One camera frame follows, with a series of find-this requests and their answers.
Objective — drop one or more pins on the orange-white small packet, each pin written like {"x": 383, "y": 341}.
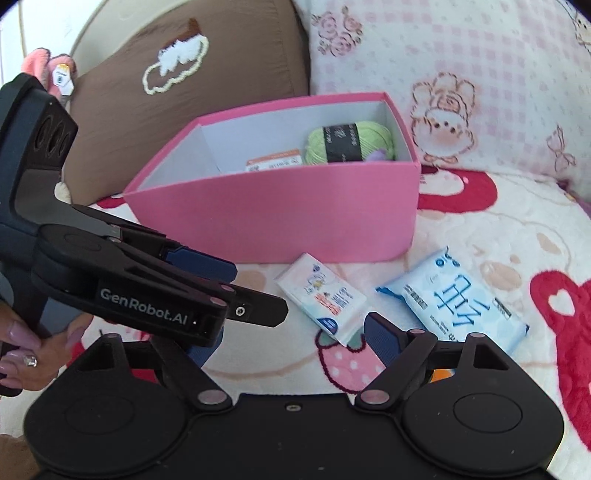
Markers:
{"x": 274, "y": 161}

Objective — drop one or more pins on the bear printed blanket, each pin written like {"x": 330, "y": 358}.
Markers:
{"x": 508, "y": 230}

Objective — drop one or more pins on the brown embroidered pillow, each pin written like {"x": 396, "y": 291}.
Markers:
{"x": 207, "y": 69}

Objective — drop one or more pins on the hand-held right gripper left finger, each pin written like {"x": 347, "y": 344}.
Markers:
{"x": 201, "y": 355}

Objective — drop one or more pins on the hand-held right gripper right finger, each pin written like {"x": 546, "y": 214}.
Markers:
{"x": 381, "y": 341}

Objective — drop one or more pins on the person's left hand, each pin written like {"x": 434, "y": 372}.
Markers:
{"x": 46, "y": 360}

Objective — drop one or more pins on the blue wet wipes pack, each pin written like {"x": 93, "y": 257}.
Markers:
{"x": 452, "y": 295}

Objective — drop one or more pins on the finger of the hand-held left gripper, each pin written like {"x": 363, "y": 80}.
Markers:
{"x": 258, "y": 310}
{"x": 203, "y": 265}

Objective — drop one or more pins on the pink checked pillow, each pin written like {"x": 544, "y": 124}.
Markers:
{"x": 461, "y": 55}

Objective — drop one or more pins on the pink cardboard box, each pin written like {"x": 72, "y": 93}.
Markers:
{"x": 277, "y": 212}

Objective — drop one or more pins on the green yarn ball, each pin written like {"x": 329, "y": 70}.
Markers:
{"x": 316, "y": 147}

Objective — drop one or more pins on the small white tissue pack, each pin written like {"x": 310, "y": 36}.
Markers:
{"x": 318, "y": 295}

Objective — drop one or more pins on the purple plush toy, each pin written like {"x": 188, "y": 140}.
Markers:
{"x": 379, "y": 156}

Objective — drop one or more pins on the grey rabbit plush toy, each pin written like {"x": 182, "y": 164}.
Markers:
{"x": 39, "y": 60}

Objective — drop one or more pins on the orange makeup sponge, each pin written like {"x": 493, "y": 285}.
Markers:
{"x": 444, "y": 376}

